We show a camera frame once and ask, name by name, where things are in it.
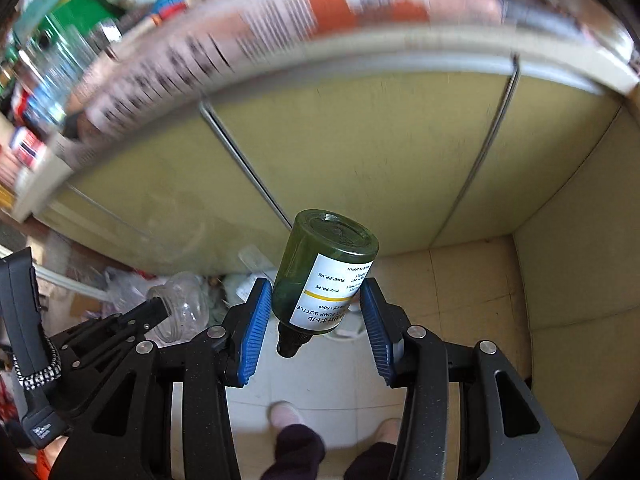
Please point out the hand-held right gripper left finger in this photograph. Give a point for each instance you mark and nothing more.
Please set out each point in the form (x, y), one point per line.
(255, 335)

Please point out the printed table cover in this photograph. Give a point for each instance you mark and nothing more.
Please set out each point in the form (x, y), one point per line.
(300, 5)

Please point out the red and white box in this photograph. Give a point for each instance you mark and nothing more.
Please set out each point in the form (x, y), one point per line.
(27, 150)

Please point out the person's left leg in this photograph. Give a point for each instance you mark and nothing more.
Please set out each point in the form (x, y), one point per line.
(295, 452)

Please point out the green box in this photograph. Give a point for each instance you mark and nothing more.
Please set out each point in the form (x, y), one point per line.
(82, 10)

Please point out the person's right pink slipper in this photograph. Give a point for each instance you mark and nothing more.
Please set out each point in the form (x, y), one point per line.
(389, 430)

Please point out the person's leg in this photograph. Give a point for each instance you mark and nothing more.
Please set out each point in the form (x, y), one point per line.
(295, 452)
(370, 462)

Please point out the clear plastic garbage bag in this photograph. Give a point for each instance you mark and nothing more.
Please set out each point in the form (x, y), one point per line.
(122, 287)

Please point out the person's left pink slipper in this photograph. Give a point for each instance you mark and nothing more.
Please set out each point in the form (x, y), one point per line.
(286, 415)

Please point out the blue label clear plastic bottle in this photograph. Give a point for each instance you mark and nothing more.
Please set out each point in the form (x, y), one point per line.
(52, 80)

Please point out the clear plastic jar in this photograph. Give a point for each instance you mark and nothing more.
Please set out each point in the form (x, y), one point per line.
(185, 305)

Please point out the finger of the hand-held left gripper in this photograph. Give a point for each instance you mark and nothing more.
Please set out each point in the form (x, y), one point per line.
(130, 322)

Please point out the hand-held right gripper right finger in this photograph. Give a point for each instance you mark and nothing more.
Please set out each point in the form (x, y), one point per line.
(376, 335)

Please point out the green bottle with white label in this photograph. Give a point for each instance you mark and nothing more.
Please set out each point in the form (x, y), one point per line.
(310, 250)

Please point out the person's right leg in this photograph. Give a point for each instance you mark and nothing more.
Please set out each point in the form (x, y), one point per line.
(370, 462)

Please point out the person's pink slipper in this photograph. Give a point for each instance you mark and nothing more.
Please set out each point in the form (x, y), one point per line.
(286, 415)
(389, 430)

